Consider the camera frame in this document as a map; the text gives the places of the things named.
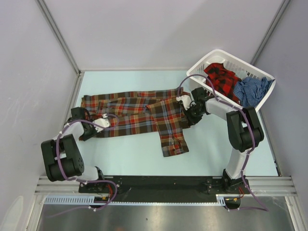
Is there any white plastic laundry basket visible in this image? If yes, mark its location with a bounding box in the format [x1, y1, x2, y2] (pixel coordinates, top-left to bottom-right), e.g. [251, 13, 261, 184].
[186, 49, 276, 111]

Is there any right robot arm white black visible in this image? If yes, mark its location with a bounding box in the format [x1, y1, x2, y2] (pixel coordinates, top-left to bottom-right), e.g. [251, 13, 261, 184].
[176, 87, 264, 193]

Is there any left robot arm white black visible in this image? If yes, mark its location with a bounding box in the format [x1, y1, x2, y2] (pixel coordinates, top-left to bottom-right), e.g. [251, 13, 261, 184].
[41, 107, 111, 193]

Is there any right aluminium corner post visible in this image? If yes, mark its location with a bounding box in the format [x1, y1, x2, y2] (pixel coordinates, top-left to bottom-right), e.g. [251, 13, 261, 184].
[250, 0, 292, 65]

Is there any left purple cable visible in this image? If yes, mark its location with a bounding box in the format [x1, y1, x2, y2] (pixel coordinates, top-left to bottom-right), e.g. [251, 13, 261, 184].
[55, 113, 120, 212]

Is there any red black checked shirt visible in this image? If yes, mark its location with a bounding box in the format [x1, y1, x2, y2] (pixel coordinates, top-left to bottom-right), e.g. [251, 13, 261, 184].
[204, 63, 242, 103]

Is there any left aluminium corner post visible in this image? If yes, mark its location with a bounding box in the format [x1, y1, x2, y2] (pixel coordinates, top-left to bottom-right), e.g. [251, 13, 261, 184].
[35, 0, 81, 76]

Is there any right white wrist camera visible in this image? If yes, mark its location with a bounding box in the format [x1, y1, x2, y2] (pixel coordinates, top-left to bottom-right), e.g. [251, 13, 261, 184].
[176, 95, 192, 110]

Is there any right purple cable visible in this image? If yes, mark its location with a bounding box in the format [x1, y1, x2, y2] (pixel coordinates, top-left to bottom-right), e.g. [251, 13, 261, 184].
[177, 74, 269, 212]

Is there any aluminium frame profile front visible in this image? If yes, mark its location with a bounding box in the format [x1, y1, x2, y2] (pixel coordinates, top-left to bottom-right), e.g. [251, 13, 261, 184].
[35, 175, 82, 195]

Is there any white slotted cable duct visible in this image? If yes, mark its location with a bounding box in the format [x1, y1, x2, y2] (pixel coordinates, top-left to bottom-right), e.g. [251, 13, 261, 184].
[44, 194, 242, 209]

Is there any purple cable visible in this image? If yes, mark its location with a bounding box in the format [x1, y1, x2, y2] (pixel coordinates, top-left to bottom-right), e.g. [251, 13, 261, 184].
[55, 113, 120, 212]
[177, 74, 269, 212]

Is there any brown red plaid shirt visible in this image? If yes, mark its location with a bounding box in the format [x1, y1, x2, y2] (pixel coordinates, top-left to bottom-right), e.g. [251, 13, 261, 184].
[81, 89, 190, 157]

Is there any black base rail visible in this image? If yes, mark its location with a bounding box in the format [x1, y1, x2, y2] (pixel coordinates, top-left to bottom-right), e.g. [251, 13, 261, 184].
[79, 175, 246, 204]

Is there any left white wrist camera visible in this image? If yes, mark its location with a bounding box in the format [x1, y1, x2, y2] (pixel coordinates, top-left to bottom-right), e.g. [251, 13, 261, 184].
[93, 114, 111, 132]

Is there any blue checked shirt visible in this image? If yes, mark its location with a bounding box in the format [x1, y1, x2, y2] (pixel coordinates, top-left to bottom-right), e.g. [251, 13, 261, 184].
[233, 77, 274, 107]

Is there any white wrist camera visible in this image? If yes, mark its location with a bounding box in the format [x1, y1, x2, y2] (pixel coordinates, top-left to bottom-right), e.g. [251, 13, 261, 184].
[93, 114, 111, 132]
[176, 95, 192, 110]

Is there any aluminium corner post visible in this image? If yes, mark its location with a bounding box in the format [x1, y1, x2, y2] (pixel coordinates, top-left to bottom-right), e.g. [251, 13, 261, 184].
[250, 0, 292, 65]
[35, 0, 81, 76]

